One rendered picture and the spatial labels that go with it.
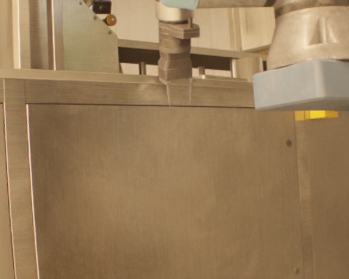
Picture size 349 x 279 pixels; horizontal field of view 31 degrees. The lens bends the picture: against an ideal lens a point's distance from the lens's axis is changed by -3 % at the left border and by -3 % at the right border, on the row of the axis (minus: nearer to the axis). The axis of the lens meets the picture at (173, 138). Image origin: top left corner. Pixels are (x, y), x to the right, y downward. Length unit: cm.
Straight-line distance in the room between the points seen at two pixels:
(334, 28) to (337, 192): 115
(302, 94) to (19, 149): 61
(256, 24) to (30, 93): 130
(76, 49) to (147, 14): 531
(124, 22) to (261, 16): 443
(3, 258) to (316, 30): 74
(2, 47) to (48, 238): 47
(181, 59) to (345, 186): 84
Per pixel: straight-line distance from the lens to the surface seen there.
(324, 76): 92
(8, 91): 130
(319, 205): 198
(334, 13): 98
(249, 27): 247
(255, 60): 190
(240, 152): 170
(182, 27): 141
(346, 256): 211
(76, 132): 137
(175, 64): 148
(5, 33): 154
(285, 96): 97
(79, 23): 173
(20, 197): 130
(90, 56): 173
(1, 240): 128
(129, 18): 684
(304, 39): 96
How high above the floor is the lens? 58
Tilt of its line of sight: 3 degrees up
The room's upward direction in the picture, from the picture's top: 4 degrees counter-clockwise
